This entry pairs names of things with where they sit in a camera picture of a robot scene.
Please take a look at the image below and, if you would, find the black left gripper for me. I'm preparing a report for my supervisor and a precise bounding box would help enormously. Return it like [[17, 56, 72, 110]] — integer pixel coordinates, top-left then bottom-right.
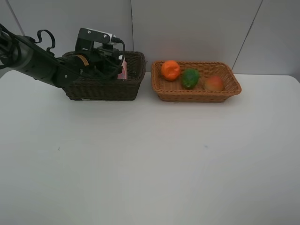
[[60, 45, 122, 81]]

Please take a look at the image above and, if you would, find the pink lotion bottle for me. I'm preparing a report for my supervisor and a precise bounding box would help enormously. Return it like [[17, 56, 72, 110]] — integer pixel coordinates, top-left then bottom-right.
[[118, 59, 128, 80]]

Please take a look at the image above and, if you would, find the orange tangerine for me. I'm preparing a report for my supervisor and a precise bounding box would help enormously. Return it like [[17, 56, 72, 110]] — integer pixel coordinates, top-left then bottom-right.
[[161, 60, 180, 81]]

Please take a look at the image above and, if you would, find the green lime fruit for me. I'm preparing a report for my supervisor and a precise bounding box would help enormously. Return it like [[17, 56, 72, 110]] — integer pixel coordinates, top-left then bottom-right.
[[181, 68, 199, 90]]

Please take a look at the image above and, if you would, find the red yellow peach fruit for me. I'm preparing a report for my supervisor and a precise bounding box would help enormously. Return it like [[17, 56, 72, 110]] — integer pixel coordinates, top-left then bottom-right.
[[204, 75, 224, 91]]

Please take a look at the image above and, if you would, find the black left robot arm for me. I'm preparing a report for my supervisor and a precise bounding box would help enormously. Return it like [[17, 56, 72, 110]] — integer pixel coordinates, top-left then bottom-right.
[[0, 25, 125, 88]]

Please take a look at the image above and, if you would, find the dark brown wicker basket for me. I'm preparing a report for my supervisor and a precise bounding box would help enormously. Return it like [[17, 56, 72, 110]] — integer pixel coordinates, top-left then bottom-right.
[[63, 51, 146, 101]]

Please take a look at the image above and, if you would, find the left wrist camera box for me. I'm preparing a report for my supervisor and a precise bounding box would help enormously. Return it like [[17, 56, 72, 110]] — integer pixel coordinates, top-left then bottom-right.
[[75, 28, 116, 53]]

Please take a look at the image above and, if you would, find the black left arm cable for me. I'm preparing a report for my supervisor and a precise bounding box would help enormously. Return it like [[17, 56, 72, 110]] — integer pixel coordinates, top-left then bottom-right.
[[0, 23, 126, 82]]

